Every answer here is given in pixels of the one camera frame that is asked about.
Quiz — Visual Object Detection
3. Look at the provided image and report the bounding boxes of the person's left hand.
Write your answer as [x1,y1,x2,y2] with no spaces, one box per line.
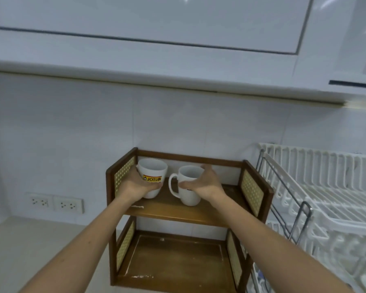
[120,164,164,203]

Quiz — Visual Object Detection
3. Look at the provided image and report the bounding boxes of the person's right hand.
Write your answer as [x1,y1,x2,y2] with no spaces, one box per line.
[178,164,228,208]

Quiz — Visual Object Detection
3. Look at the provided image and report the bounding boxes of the plain white mug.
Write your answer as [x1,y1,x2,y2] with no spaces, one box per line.
[168,165,205,207]

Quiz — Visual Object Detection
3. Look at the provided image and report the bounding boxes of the white mug with yellow label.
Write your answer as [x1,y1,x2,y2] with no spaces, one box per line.
[137,158,168,199]

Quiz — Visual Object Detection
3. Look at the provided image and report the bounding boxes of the person's right forearm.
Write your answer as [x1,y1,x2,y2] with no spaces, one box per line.
[206,193,359,293]

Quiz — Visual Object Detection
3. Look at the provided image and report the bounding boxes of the person's left forearm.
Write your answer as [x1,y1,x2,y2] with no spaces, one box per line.
[18,192,143,293]

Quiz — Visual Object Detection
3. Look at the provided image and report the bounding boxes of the brown wooden two-tier shelf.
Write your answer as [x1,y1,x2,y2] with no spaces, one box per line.
[106,147,275,293]

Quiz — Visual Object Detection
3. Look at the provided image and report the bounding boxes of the white plastic dish rack tray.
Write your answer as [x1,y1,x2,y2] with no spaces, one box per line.
[264,221,366,290]
[258,142,366,239]

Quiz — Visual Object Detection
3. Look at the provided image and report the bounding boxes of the white wall socket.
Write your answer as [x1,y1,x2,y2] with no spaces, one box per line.
[53,195,85,215]
[26,193,53,213]

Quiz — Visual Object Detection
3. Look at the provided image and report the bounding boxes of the chrome metal dish rack frame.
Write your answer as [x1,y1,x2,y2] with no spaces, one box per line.
[249,148,313,293]

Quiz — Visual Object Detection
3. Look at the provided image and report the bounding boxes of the white glossy wall cabinet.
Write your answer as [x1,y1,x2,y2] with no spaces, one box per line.
[0,0,366,105]

